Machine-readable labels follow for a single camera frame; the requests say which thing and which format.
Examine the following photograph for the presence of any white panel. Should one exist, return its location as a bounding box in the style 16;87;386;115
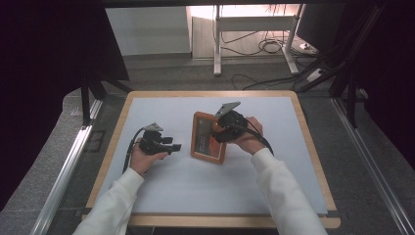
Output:
105;6;192;57

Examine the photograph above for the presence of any pale table mat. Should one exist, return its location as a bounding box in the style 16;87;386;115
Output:
92;96;329;217

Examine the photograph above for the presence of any white power strip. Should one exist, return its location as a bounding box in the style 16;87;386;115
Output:
305;67;328;83

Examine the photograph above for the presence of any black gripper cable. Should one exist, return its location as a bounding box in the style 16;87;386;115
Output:
228;118;275;157
121;127;145;174

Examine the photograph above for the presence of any dark floor grate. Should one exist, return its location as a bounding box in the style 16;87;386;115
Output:
83;129;108;153

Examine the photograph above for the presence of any aluminium rail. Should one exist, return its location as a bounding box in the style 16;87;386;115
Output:
330;97;415;235
29;97;105;235

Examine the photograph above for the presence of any person's right hand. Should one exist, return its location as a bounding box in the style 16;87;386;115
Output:
232;116;266;157

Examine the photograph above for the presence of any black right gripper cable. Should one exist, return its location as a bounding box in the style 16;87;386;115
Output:
228;118;275;157

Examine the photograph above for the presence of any black curtain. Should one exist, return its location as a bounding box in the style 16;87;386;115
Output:
350;0;415;162
0;0;130;211

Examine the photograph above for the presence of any white desk frame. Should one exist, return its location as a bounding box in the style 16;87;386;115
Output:
211;3;306;77

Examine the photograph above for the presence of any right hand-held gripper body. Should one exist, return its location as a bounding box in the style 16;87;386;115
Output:
213;101;250;145

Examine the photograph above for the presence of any long black floor cable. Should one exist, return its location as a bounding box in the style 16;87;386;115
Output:
231;72;315;92

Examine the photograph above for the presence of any wooden photo frame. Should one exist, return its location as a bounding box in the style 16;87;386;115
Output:
190;111;228;165

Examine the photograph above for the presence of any black floor cable bundle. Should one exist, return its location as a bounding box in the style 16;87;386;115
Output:
220;29;316;58

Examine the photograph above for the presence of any black metal stand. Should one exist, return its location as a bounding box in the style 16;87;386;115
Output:
327;69;359;129
79;71;134;127

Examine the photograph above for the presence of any dark monitor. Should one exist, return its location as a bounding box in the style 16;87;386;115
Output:
295;3;347;54

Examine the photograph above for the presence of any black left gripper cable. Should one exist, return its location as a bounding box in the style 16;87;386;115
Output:
121;127;145;174

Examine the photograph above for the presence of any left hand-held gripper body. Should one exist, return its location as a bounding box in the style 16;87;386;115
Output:
138;121;171;156

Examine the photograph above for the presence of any person's left hand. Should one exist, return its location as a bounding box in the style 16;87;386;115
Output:
128;138;169;177

